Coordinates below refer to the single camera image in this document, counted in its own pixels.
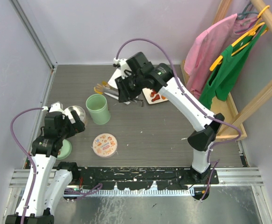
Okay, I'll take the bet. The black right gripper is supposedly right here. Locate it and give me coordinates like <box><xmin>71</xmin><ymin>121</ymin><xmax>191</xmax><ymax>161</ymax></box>
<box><xmin>115</xmin><ymin>71</ymin><xmax>145</xmax><ymax>103</ymax></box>

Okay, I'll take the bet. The round silver tin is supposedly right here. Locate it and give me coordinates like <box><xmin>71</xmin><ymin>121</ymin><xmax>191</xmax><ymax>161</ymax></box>
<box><xmin>64</xmin><ymin>105</ymin><xmax>87</xmax><ymax>126</ymax></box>

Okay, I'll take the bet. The yellow corn piece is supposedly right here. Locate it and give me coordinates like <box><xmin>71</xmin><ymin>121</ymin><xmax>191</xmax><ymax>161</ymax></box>
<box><xmin>93</xmin><ymin>84</ymin><xmax>104</xmax><ymax>95</ymax></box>

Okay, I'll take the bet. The tall green canister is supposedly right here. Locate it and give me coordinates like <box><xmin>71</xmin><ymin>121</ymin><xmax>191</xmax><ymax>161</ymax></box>
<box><xmin>86</xmin><ymin>94</ymin><xmax>111</xmax><ymax>125</ymax></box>

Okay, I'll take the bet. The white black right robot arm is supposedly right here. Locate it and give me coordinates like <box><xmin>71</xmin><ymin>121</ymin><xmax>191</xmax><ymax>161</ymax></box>
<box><xmin>113</xmin><ymin>52</ymin><xmax>224</xmax><ymax>184</ymax></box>

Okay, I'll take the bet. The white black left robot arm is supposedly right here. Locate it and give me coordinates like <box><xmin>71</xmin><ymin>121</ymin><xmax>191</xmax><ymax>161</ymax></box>
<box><xmin>5</xmin><ymin>108</ymin><xmax>85</xmax><ymax>224</ymax></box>

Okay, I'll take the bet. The white folded cloth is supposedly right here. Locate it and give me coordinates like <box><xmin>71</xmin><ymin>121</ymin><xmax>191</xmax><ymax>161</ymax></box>
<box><xmin>102</xmin><ymin>69</ymin><xmax>143</xmax><ymax>106</ymax></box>

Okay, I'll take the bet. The green canister lid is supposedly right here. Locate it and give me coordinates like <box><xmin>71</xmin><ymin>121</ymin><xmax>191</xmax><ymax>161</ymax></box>
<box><xmin>57</xmin><ymin>140</ymin><xmax>72</xmax><ymax>160</ymax></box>

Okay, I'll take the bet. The white square plate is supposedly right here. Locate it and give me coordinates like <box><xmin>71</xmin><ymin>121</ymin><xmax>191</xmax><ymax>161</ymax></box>
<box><xmin>142</xmin><ymin>88</ymin><xmax>168</xmax><ymax>105</ymax></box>

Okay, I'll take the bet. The round bakery tin lid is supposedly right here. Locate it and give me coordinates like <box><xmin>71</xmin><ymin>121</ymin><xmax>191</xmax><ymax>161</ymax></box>
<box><xmin>92</xmin><ymin>133</ymin><xmax>118</xmax><ymax>158</ymax></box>

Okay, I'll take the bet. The orange food pieces pile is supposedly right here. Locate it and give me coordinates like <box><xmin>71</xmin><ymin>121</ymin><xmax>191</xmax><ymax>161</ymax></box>
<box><xmin>150</xmin><ymin>90</ymin><xmax>167</xmax><ymax>103</ymax></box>

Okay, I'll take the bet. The pink shirt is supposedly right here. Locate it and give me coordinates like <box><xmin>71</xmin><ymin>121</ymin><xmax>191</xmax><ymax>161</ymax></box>
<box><xmin>184</xmin><ymin>14</ymin><xmax>258</xmax><ymax>99</ymax></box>

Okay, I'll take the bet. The green shirt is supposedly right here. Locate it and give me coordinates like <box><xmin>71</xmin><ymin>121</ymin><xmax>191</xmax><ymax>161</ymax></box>
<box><xmin>199</xmin><ymin>24</ymin><xmax>268</xmax><ymax>109</ymax></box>

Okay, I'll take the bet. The wooden clothes rack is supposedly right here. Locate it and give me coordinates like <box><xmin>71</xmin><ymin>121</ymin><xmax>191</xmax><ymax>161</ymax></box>
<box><xmin>180</xmin><ymin>0</ymin><xmax>272</xmax><ymax>143</ymax></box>

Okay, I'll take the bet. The grey hanger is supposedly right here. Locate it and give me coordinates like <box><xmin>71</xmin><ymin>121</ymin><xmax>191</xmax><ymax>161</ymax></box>
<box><xmin>234</xmin><ymin>2</ymin><xmax>258</xmax><ymax>34</ymax></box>

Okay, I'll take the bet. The yellow hanger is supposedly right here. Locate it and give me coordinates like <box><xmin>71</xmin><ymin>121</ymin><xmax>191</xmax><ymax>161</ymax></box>
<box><xmin>209</xmin><ymin>5</ymin><xmax>270</xmax><ymax>71</ymax></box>

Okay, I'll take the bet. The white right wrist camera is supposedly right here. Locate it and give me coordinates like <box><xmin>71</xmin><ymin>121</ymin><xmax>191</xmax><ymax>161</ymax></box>
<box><xmin>113</xmin><ymin>58</ymin><xmax>131</xmax><ymax>79</ymax></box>

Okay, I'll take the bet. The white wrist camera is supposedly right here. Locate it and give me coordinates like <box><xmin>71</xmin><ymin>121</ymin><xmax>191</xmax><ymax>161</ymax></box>
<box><xmin>48</xmin><ymin>102</ymin><xmax>64</xmax><ymax>113</ymax></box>
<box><xmin>113</xmin><ymin>58</ymin><xmax>131</xmax><ymax>79</ymax></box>

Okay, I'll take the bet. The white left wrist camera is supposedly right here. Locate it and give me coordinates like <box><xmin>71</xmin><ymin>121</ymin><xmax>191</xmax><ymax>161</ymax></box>
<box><xmin>48</xmin><ymin>102</ymin><xmax>64</xmax><ymax>113</ymax></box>

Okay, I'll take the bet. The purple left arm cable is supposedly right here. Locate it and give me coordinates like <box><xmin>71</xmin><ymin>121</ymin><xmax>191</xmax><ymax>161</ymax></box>
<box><xmin>9</xmin><ymin>107</ymin><xmax>103</xmax><ymax>224</ymax></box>

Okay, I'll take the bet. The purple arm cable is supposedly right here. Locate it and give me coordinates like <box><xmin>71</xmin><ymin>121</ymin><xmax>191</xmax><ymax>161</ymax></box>
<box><xmin>9</xmin><ymin>107</ymin><xmax>103</xmax><ymax>224</ymax></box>
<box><xmin>115</xmin><ymin>38</ymin><xmax>242</xmax><ymax>202</ymax></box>

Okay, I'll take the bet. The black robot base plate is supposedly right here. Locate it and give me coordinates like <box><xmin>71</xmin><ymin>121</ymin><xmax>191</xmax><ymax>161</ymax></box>
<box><xmin>53</xmin><ymin>166</ymin><xmax>221</xmax><ymax>191</ymax></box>

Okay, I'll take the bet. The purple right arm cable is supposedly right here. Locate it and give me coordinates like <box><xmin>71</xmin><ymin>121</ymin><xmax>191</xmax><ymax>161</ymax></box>
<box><xmin>115</xmin><ymin>38</ymin><xmax>242</xmax><ymax>202</ymax></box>

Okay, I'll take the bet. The aluminium rail frame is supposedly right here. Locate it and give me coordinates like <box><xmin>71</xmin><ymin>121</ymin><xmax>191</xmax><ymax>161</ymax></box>
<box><xmin>10</xmin><ymin>167</ymin><xmax>264</xmax><ymax>199</ymax></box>

